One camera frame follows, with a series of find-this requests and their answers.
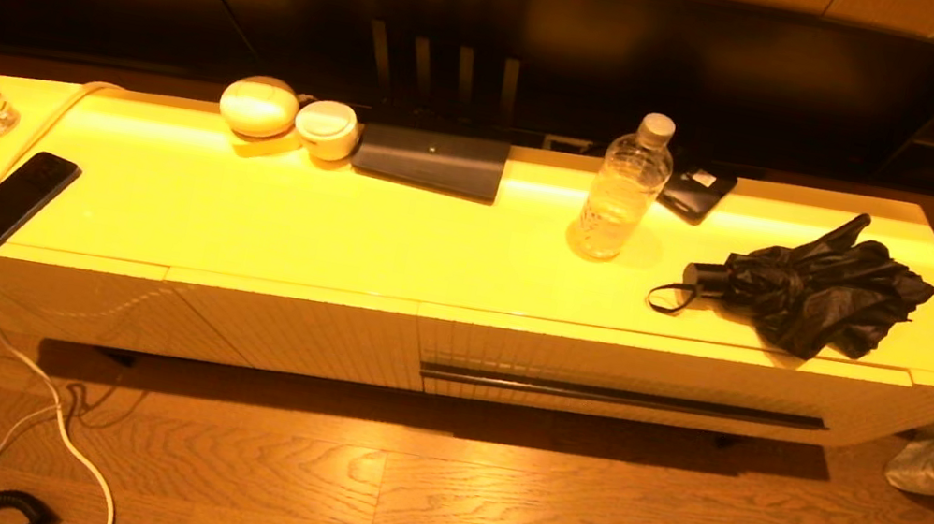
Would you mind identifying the clear bottle with white cap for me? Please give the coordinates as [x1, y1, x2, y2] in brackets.
[572, 103, 683, 271]

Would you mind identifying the cream white drawer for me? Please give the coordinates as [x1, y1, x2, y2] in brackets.
[406, 288, 919, 473]

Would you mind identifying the black umbrella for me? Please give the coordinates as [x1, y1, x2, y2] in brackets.
[641, 180, 934, 380]

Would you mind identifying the beige wooden cabinet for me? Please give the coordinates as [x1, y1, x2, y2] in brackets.
[0, 50, 934, 489]

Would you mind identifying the dark grey flat box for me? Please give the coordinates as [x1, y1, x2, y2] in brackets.
[347, 117, 514, 207]

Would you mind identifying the white round lidded cup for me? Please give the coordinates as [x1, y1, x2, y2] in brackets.
[288, 95, 366, 167]

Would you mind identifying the small black labelled device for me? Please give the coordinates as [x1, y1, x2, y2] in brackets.
[653, 158, 741, 231]

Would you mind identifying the white oval case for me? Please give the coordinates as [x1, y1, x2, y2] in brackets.
[213, 69, 305, 146]

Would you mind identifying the black television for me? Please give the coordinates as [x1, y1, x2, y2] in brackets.
[0, 0, 934, 211]

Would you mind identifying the black smartphone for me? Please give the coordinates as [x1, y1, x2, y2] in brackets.
[0, 144, 85, 267]

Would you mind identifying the thick white power cable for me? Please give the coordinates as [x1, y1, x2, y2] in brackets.
[0, 64, 187, 524]

